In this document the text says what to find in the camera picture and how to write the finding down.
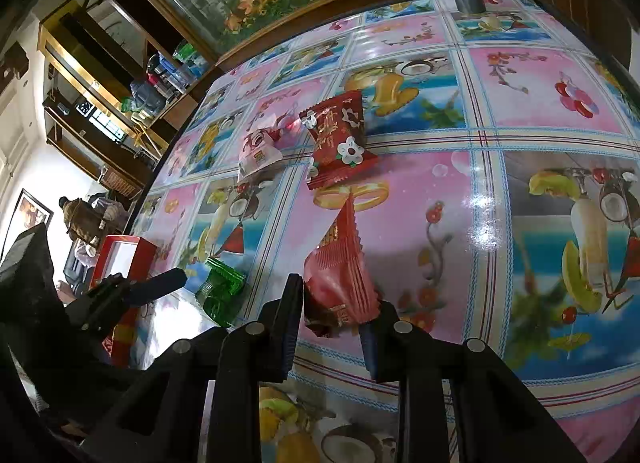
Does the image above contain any brown stuffed toy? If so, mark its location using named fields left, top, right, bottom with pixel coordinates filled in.
left=58, top=196, right=116, bottom=247

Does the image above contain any colourful plastic tablecloth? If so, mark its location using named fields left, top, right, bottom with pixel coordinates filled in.
left=131, top=44, right=639, bottom=462

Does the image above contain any red flower snack packet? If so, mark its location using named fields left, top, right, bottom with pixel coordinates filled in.
left=299, top=90, right=378, bottom=190
left=304, top=195, right=380, bottom=337

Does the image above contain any wooden cabinet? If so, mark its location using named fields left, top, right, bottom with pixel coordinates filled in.
left=40, top=0, right=639, bottom=201

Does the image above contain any red white cardboard box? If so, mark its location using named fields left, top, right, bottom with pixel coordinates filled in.
left=90, top=235, right=156, bottom=368

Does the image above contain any pink white bear snack packet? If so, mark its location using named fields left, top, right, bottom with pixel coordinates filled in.
left=238, top=114, right=300, bottom=182

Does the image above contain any green foil snack packet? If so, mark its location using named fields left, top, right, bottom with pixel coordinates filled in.
left=195, top=257, right=246, bottom=327

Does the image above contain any framed wall picture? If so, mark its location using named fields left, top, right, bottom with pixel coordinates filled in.
left=1, top=189, right=53, bottom=257

